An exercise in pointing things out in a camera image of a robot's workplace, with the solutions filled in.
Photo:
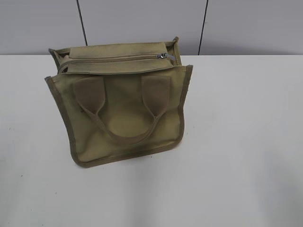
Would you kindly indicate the yellow canvas tote bag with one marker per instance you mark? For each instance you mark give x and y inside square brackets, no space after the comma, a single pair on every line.
[118,101]

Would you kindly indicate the silver metal zipper pull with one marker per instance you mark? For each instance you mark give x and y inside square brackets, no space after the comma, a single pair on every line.
[165,56]

